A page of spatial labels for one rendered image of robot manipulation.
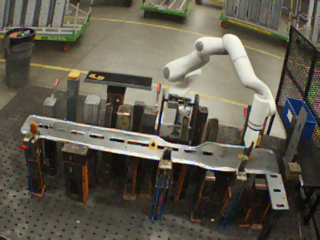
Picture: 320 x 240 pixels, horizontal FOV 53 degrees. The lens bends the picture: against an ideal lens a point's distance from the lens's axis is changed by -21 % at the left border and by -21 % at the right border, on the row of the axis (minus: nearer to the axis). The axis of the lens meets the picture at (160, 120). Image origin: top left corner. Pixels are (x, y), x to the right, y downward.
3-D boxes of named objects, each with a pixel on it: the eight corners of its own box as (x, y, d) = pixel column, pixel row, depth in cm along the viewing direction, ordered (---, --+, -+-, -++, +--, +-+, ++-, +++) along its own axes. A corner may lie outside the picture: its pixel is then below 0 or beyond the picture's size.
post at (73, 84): (64, 144, 226) (66, 79, 204) (66, 138, 232) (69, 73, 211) (75, 147, 226) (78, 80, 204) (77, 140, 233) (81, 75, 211)
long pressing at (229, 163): (17, 136, 175) (17, 133, 174) (29, 115, 194) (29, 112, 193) (280, 175, 179) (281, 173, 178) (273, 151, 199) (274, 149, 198)
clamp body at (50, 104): (42, 158, 209) (40, 104, 191) (46, 148, 219) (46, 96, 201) (55, 161, 209) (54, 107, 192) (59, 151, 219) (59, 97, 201)
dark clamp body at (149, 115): (131, 175, 213) (139, 114, 194) (133, 161, 224) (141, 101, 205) (151, 178, 213) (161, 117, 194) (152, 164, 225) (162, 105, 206)
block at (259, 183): (236, 228, 182) (253, 189, 168) (234, 215, 192) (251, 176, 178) (251, 228, 182) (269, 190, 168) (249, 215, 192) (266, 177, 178)
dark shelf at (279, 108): (302, 189, 168) (304, 185, 166) (273, 108, 246) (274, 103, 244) (330, 190, 168) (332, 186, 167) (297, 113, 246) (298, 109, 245)
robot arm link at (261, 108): (258, 115, 183) (245, 117, 178) (263, 91, 176) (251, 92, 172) (267, 123, 177) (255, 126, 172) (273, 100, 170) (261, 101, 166)
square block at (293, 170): (267, 219, 189) (290, 170, 171) (266, 211, 196) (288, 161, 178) (278, 219, 189) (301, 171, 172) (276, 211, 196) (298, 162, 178)
